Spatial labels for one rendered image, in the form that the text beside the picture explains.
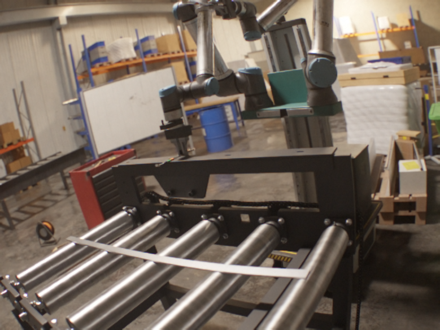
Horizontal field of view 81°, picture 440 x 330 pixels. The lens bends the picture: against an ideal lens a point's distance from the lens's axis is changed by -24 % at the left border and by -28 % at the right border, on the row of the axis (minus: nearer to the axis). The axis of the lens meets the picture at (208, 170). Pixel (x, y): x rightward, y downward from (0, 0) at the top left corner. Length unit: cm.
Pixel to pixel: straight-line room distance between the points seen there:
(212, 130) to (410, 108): 426
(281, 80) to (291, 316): 154
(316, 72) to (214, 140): 548
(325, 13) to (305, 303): 130
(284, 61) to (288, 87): 19
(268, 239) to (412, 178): 187
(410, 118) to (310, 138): 247
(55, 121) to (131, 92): 647
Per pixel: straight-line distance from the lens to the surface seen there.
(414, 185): 289
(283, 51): 212
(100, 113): 592
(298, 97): 202
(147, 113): 615
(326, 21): 164
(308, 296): 90
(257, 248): 119
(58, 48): 1260
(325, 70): 158
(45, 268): 162
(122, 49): 1276
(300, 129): 217
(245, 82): 203
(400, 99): 425
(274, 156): 124
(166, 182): 163
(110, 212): 357
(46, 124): 1199
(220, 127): 687
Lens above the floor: 149
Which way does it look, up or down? 15 degrees down
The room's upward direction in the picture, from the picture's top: 14 degrees counter-clockwise
